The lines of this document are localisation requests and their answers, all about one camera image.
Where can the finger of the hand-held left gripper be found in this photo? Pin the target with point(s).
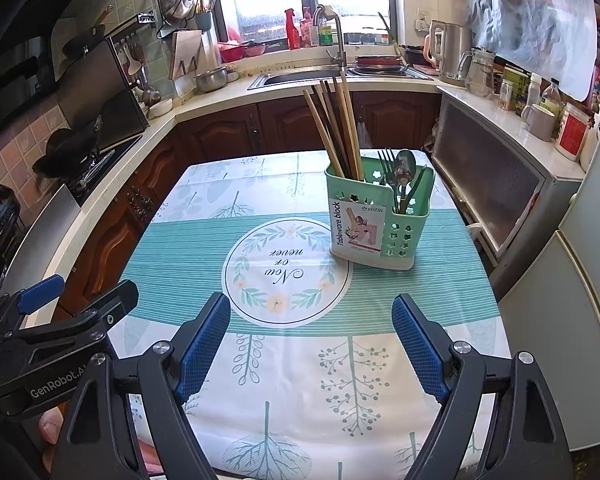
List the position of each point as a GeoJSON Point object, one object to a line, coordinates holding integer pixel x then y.
{"type": "Point", "coordinates": [95, 317]}
{"type": "Point", "coordinates": [40, 292]}

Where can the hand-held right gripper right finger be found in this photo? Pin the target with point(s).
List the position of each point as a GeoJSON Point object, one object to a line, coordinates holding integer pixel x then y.
{"type": "Point", "coordinates": [420, 345]}

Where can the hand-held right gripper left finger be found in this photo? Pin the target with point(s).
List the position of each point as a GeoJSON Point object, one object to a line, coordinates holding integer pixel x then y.
{"type": "Point", "coordinates": [205, 345]}

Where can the green utensil holder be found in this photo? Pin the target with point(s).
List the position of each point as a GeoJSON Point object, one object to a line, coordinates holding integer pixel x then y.
{"type": "Point", "coordinates": [405, 240]}

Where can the dark metal utensil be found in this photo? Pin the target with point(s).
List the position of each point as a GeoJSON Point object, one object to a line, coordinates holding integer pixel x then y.
{"type": "Point", "coordinates": [419, 177]}

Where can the steel spoon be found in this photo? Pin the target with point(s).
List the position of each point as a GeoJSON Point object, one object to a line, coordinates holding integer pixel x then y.
{"type": "Point", "coordinates": [405, 165]}

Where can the steel fork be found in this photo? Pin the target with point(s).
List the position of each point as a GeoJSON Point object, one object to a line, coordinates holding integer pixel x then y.
{"type": "Point", "coordinates": [393, 160]}
{"type": "Point", "coordinates": [384, 157]}

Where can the plain cream chopstick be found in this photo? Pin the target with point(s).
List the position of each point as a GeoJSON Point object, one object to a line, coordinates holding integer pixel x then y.
{"type": "Point", "coordinates": [354, 125]}

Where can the light brown wooden chopstick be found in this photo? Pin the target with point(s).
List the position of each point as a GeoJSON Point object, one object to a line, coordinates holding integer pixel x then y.
{"type": "Point", "coordinates": [330, 117]}
{"type": "Point", "coordinates": [345, 119]}

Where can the black chopstick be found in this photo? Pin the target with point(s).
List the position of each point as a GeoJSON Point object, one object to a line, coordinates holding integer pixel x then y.
{"type": "Point", "coordinates": [334, 119]}
{"type": "Point", "coordinates": [338, 119]}

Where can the person's left hand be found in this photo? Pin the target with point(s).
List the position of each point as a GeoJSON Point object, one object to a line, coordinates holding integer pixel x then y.
{"type": "Point", "coordinates": [51, 425]}

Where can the steel splash panel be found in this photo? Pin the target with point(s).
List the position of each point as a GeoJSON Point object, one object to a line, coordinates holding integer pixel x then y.
{"type": "Point", "coordinates": [45, 240]}

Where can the black wok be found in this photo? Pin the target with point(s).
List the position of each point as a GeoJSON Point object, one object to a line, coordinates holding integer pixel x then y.
{"type": "Point", "coordinates": [65, 152]}

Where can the white refrigerator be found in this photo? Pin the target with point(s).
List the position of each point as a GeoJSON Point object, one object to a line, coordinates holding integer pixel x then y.
{"type": "Point", "coordinates": [565, 335]}

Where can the black gas stove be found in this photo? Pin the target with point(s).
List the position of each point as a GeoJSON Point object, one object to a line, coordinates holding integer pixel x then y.
{"type": "Point", "coordinates": [112, 160]}

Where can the grey glass-front appliance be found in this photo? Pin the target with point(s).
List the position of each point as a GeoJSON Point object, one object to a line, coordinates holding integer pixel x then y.
{"type": "Point", "coordinates": [490, 180]}

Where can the black stove shield panel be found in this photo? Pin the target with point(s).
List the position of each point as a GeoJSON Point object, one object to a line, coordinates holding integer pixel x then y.
{"type": "Point", "coordinates": [120, 110]}

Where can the white plastic bag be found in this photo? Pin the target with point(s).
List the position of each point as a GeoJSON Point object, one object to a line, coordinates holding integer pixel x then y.
{"type": "Point", "coordinates": [364, 135]}

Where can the black range hood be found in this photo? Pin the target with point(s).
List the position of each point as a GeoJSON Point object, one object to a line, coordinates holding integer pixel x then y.
{"type": "Point", "coordinates": [10, 75]}

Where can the white bowl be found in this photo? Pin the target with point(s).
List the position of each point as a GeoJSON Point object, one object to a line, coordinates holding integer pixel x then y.
{"type": "Point", "coordinates": [161, 107]}

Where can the hanging steel ladle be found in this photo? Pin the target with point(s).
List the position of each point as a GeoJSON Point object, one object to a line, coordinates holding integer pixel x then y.
{"type": "Point", "coordinates": [150, 94]}

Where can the brown wooden base cabinets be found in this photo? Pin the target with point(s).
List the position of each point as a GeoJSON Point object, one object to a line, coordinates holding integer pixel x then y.
{"type": "Point", "coordinates": [290, 120]}

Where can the white countertop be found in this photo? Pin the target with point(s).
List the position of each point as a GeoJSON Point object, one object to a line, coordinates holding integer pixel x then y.
{"type": "Point", "coordinates": [485, 110]}

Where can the grey mug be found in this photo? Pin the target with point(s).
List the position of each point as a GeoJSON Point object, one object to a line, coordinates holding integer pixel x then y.
{"type": "Point", "coordinates": [540, 122]}

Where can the black frying pan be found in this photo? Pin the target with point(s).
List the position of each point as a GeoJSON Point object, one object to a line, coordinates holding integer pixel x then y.
{"type": "Point", "coordinates": [85, 37]}

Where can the red label canister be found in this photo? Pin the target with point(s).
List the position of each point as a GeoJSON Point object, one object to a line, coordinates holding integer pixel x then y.
{"type": "Point", "coordinates": [572, 132]}

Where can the spice jar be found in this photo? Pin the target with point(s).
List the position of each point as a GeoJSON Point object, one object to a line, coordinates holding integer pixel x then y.
{"type": "Point", "coordinates": [506, 97]}

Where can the small steel pot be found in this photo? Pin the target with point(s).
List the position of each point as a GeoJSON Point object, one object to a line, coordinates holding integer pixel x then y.
{"type": "Point", "coordinates": [211, 81]}

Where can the glass pitcher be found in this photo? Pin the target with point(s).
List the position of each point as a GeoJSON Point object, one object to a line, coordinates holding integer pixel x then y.
{"type": "Point", "coordinates": [480, 77]}

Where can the white bottle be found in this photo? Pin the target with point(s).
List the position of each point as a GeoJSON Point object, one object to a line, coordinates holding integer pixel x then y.
{"type": "Point", "coordinates": [533, 91]}

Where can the steel sink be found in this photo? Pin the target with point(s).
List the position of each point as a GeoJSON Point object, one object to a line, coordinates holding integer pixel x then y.
{"type": "Point", "coordinates": [290, 79]}

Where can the wooden cutting board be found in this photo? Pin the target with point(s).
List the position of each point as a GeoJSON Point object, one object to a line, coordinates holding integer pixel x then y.
{"type": "Point", "coordinates": [184, 50]}

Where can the red pan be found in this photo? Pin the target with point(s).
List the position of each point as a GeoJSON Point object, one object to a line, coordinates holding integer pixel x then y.
{"type": "Point", "coordinates": [377, 62]}

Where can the steel electric kettle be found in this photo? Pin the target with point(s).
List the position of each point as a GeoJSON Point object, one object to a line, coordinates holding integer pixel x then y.
{"type": "Point", "coordinates": [455, 55]}

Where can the red bowl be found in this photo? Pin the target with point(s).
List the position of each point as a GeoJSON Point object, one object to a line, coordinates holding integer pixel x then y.
{"type": "Point", "coordinates": [232, 52]}

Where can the pink bowl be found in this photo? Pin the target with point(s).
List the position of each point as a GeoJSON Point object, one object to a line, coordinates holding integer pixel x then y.
{"type": "Point", "coordinates": [256, 50]}

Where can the teal utensil cup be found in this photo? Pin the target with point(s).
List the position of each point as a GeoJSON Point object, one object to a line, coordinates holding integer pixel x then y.
{"type": "Point", "coordinates": [205, 21]}

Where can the steel faucet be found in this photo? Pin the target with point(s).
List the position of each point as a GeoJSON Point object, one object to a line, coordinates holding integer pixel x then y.
{"type": "Point", "coordinates": [337, 35]}

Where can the red spray bottle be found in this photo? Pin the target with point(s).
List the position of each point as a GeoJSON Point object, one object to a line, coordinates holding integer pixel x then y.
{"type": "Point", "coordinates": [293, 35]}

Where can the green bottle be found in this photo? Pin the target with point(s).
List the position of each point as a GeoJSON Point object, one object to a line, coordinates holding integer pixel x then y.
{"type": "Point", "coordinates": [326, 35]}

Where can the pink bottle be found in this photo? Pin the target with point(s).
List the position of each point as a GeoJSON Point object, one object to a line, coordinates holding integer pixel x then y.
{"type": "Point", "coordinates": [307, 32]}

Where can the clear plastic sheet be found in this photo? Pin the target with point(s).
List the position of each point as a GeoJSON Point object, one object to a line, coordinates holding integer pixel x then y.
{"type": "Point", "coordinates": [540, 20]}

